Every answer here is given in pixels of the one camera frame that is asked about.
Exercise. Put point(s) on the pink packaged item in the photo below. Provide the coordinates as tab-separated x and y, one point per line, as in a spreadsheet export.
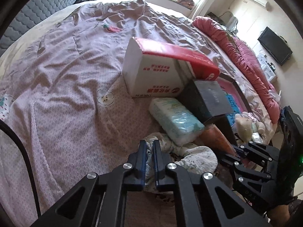
215	138

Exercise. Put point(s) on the large green tissue packet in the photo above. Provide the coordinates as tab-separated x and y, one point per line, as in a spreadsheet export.
176	120

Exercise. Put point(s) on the clothes on windowsill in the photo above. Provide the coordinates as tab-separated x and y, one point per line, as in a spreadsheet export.
182	1

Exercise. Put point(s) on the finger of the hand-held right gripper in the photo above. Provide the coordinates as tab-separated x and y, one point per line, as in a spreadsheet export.
260	150
251	170

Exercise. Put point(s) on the white plush toy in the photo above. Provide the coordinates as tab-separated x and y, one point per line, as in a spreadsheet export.
242	128

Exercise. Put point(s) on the white floral cloth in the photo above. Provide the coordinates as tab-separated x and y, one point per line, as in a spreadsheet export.
196	158

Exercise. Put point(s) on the grey quilted headboard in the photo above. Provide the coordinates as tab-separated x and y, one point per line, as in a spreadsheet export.
30	11

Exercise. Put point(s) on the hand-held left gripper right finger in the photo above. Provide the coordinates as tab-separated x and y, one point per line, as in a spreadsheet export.
156	167

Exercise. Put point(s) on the grey tray with pink book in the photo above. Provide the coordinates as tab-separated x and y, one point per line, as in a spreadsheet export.
234	94

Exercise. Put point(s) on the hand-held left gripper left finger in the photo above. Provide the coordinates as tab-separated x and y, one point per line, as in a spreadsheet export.
142	163

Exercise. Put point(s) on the person's right forearm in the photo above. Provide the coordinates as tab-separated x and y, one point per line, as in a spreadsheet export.
280	215

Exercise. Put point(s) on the white drawer cabinet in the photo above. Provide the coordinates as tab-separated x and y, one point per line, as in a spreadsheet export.
267	66

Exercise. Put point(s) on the mauve bed sheet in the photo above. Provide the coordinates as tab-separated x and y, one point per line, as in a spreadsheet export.
59	87

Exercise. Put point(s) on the dark blue box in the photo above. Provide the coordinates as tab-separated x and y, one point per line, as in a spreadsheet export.
208	99

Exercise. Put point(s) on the black wall television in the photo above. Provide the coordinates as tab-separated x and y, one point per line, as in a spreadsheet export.
274	46

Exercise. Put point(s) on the red and white tissue box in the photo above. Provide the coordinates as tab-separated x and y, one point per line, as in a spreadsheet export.
153	73

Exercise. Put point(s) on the pink quilt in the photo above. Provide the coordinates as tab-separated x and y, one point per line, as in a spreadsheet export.
248	56

